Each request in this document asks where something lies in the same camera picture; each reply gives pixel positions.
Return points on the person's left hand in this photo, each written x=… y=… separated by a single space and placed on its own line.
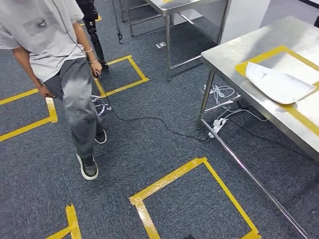
x=97 y=69

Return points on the person's right hand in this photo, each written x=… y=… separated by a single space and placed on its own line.
x=46 y=91

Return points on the black handheld controller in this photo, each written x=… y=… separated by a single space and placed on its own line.
x=96 y=75

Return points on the white plastic car part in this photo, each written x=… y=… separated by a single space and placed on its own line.
x=274 y=84

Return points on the person's right forearm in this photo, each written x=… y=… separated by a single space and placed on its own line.
x=32 y=74

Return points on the person's left forearm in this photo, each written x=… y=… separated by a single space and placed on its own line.
x=87 y=46

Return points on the steel workbench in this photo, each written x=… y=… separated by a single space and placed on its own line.
x=224 y=56
x=179 y=5

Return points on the person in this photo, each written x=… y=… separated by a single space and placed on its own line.
x=75 y=99

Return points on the black tripod stand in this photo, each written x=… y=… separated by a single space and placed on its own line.
x=87 y=13

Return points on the small grey floor box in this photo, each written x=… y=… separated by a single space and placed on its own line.
x=161 y=45

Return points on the white power strip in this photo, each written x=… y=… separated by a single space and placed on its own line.
x=218 y=125

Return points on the white partition panel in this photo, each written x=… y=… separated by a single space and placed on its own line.
x=244 y=16

